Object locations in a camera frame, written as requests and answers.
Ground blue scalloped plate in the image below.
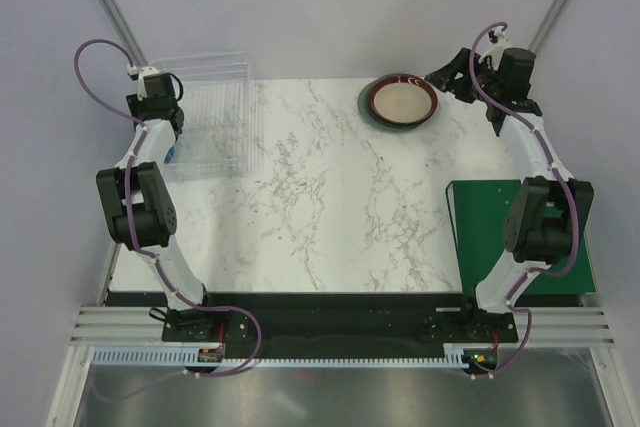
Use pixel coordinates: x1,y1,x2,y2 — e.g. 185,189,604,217
164,147,175,164

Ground brown rimmed beige plate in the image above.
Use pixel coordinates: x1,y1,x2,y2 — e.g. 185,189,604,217
369,73,438,124

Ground pale green ceramic plate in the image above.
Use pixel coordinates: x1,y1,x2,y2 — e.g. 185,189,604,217
357,84,430,133

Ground dark teal floral plate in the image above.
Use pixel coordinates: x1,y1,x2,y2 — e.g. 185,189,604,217
357,89,429,132

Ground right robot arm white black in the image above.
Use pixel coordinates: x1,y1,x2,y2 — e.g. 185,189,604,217
425,47,594,314

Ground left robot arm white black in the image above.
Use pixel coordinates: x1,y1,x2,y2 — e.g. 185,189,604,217
96,66,206,311

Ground green mat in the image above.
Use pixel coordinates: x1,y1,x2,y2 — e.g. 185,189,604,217
445,180,597,297

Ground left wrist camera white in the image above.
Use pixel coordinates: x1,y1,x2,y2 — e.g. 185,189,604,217
126,65,160,100

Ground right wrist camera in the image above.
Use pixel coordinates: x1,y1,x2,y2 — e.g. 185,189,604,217
480,27,511,70

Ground white wire dish rack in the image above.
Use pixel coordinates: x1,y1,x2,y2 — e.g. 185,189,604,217
151,51,262,182

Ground left aluminium frame post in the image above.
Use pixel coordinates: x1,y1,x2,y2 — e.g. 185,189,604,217
98,0,148,81

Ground aluminium rail front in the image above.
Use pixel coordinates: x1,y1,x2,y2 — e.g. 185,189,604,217
71,306,614,347

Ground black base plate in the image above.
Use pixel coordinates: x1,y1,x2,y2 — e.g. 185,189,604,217
149,293,518,364

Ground left cable duct white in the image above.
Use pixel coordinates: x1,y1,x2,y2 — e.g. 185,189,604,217
93,344,226,366

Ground cable duct white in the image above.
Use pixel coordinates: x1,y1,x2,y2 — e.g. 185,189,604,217
93,344,226,366
443,343,500,369

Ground right cable duct white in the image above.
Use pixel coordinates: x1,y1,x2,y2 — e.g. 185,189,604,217
443,343,500,369

